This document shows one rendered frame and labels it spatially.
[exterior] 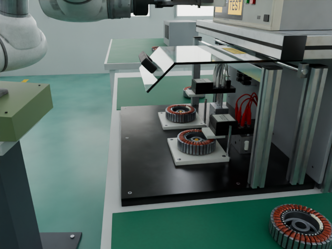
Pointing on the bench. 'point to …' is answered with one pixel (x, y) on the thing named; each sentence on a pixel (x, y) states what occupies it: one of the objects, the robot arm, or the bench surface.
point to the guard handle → (147, 62)
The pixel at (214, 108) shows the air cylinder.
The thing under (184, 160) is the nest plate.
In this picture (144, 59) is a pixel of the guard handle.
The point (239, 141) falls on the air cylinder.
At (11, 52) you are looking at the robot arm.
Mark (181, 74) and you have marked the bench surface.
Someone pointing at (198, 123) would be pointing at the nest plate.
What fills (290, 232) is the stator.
